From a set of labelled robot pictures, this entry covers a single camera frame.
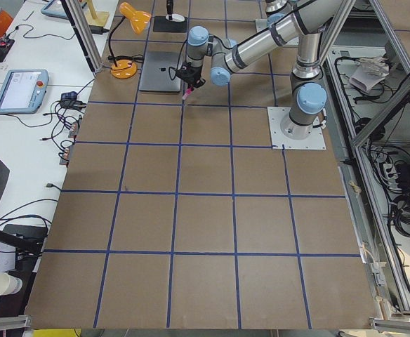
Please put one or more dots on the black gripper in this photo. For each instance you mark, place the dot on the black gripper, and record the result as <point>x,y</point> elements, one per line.
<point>193,74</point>

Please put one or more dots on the pink pen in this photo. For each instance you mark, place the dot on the pink pen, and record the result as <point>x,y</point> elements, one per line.
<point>187,93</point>

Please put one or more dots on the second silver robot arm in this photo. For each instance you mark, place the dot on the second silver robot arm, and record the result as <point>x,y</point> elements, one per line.
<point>227,56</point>

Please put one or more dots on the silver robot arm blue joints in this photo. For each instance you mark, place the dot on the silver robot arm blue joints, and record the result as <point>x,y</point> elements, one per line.
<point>308,18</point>

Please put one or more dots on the white computer mouse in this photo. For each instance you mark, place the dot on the white computer mouse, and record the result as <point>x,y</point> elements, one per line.
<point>175,17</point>

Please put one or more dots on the black mousepad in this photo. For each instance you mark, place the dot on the black mousepad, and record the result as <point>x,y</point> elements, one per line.
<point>161,24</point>

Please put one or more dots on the silver apple laptop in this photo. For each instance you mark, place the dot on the silver apple laptop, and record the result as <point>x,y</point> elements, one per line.
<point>158,72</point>

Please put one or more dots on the orange desk lamp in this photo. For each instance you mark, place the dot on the orange desk lamp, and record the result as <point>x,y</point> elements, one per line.
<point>124,49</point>

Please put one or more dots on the black power adapter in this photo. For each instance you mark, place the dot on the black power adapter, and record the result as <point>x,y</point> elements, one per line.
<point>98,29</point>

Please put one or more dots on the wooden stand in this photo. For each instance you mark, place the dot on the wooden stand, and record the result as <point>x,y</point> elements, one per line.
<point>95,17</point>

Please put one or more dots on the blue teach pendant tablet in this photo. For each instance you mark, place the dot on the blue teach pendant tablet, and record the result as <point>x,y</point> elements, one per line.
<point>23,91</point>

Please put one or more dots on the white paper cup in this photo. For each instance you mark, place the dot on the white paper cup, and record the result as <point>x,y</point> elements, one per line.
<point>9,284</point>

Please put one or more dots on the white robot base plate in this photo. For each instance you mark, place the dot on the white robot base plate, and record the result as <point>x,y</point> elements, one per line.
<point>285,135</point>

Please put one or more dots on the aluminium frame post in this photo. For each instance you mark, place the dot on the aluminium frame post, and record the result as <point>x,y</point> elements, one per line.
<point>83,33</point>

